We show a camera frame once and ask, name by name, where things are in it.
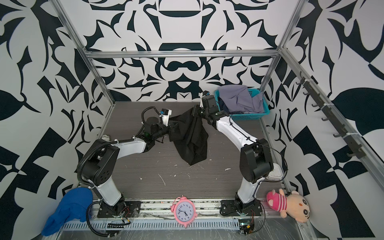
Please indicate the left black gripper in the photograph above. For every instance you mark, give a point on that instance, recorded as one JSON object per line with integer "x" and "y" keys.
{"x": 170, "y": 129}

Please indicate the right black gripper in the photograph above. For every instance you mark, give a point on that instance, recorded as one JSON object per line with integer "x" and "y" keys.
{"x": 196, "y": 109}

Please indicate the black skirt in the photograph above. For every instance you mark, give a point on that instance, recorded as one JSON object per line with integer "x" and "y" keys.
{"x": 190, "y": 137}

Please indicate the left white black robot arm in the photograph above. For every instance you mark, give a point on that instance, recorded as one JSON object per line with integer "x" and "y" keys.
{"x": 96, "y": 167}

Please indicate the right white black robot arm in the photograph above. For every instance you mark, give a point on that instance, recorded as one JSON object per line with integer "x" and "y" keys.
{"x": 256, "y": 162}

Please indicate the dark navy garment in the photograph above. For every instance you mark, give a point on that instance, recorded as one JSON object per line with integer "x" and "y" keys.
{"x": 223, "y": 106}

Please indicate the purple grey skirt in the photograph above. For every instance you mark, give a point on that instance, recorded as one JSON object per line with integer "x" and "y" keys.
{"x": 238, "y": 99}

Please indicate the teal plastic basket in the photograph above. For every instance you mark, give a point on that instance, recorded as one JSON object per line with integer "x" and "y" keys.
{"x": 245, "y": 116}

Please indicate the pink alarm clock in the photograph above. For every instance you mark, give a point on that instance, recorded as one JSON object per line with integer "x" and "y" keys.
{"x": 184, "y": 211}

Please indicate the white square clock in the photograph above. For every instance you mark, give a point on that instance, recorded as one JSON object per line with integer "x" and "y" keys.
{"x": 276, "y": 175}

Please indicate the blue cloth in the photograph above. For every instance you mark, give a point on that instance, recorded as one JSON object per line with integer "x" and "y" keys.
{"x": 73, "y": 206}

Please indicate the small green circuit board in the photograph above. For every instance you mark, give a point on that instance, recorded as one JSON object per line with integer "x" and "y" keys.
{"x": 246, "y": 226}

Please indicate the pink plush pig toy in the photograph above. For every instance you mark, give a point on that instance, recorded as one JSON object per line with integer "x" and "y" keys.
{"x": 293, "y": 205}

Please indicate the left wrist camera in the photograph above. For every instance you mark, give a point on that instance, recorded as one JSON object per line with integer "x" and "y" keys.
{"x": 165, "y": 116}

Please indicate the white slotted cable duct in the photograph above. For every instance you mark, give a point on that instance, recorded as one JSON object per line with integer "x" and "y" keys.
{"x": 202, "y": 224}

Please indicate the black wall hook rack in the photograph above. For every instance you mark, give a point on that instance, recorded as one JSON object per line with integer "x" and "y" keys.
{"x": 333, "y": 115}

